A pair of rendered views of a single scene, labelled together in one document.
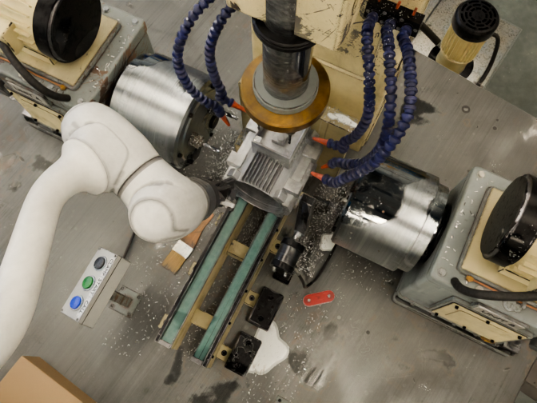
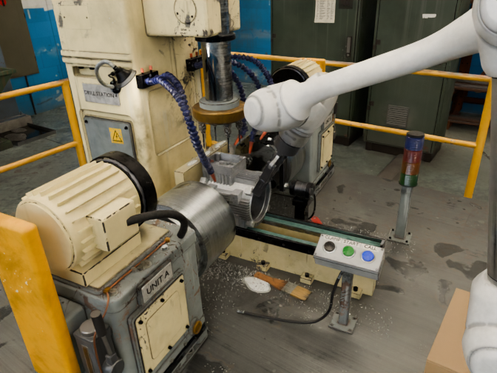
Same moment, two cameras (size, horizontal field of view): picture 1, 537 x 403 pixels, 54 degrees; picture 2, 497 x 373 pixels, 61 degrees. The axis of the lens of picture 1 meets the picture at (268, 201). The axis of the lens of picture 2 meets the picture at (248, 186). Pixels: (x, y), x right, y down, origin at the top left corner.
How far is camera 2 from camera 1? 1.47 m
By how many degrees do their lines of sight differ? 64
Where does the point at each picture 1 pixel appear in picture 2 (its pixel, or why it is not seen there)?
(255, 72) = (211, 105)
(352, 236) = not seen: hidden behind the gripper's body
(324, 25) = (236, 11)
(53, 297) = not seen: outside the picture
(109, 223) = (267, 341)
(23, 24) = (127, 188)
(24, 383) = (452, 353)
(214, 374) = (385, 268)
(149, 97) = (189, 199)
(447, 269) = not seen: hidden behind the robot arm
